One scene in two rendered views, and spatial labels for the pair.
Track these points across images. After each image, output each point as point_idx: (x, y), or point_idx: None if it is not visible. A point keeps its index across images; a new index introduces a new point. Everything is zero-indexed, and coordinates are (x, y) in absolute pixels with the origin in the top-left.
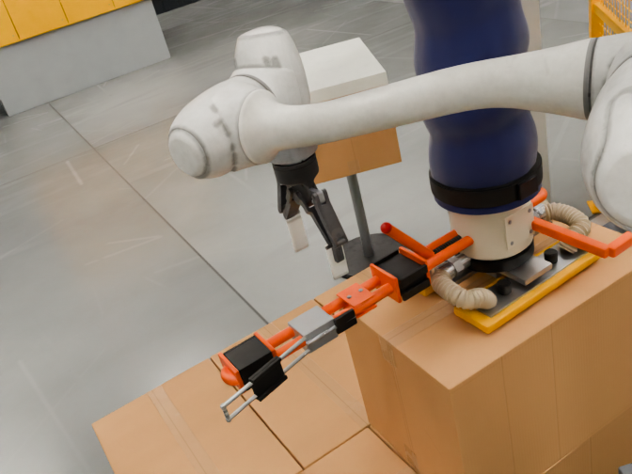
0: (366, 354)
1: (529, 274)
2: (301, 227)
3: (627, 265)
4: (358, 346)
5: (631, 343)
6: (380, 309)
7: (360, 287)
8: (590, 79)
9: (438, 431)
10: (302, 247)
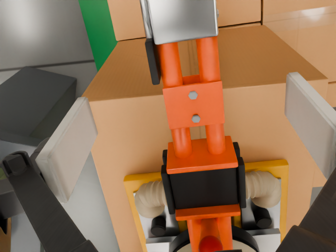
0: (254, 62)
1: (151, 251)
2: (309, 145)
3: None
4: (271, 61)
5: None
6: (257, 114)
7: (205, 122)
8: None
9: (128, 66)
10: (287, 96)
